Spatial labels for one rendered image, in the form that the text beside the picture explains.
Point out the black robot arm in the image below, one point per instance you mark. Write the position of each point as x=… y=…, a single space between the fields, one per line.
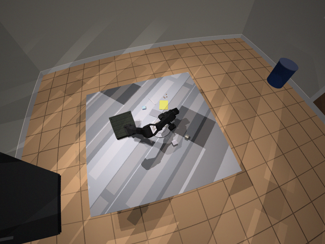
x=146 y=131

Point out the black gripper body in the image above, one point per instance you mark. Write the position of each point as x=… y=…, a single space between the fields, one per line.
x=171 y=126

